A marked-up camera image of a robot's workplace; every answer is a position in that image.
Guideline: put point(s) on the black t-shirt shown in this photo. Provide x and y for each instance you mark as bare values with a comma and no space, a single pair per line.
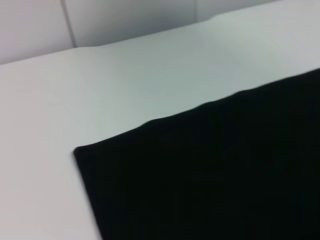
212,175

